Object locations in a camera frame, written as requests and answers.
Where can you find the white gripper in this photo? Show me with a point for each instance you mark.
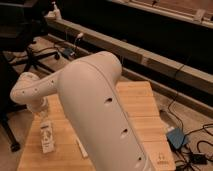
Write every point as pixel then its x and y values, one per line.
pixel 39 107

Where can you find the clear plastic bottle white label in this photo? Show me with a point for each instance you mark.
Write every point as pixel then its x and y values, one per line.
pixel 47 140

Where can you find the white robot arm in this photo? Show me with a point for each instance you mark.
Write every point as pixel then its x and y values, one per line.
pixel 86 88

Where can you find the white spray bottle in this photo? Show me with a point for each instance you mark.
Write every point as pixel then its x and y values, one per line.
pixel 56 11

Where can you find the dark chair at left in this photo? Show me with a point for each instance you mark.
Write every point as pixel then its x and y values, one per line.
pixel 8 77

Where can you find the black office chair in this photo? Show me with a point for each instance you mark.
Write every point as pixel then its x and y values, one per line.
pixel 21 21

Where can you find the blue power box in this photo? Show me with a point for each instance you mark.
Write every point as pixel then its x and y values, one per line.
pixel 177 138

